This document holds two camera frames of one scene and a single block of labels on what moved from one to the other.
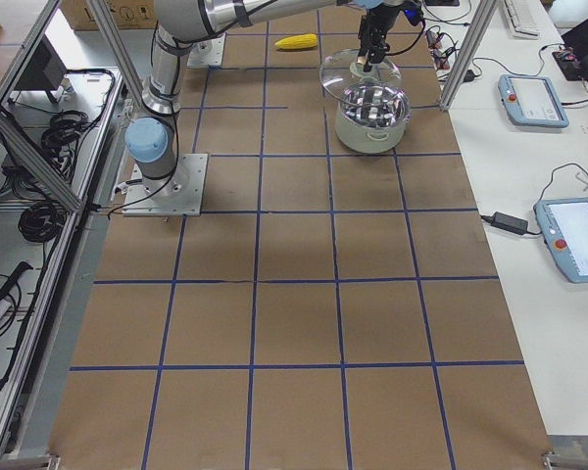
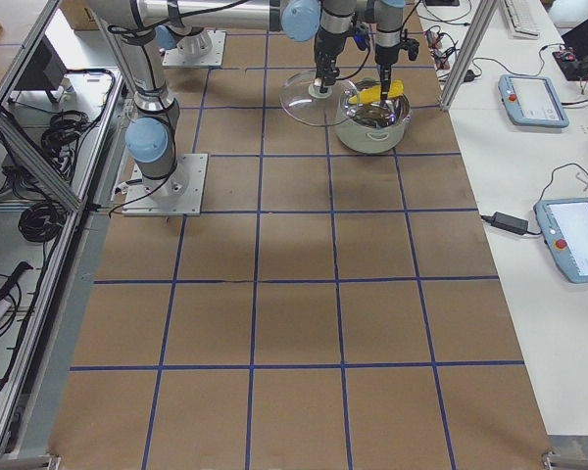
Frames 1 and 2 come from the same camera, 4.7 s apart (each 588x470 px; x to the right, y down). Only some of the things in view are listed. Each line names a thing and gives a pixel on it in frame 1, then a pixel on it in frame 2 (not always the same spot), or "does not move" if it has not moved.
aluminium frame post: [484, 13] does not move
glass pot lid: [344, 78] → [302, 99]
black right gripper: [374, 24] → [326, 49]
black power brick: [510, 223] does not move
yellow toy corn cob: [298, 41] → [374, 94]
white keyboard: [523, 19] does not move
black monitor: [43, 70] does not move
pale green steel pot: [370, 117] does not move
